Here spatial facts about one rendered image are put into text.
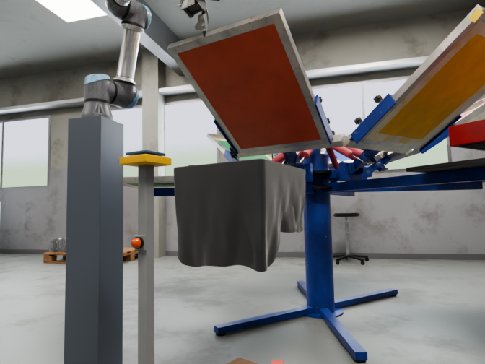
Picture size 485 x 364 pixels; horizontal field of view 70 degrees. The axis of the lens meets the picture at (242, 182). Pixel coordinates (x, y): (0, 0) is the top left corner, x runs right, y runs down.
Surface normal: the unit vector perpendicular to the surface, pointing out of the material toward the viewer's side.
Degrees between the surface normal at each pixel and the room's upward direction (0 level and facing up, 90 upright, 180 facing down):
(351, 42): 90
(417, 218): 90
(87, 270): 90
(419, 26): 90
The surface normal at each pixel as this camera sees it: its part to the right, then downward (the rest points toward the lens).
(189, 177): -0.50, -0.04
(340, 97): -0.26, -0.07
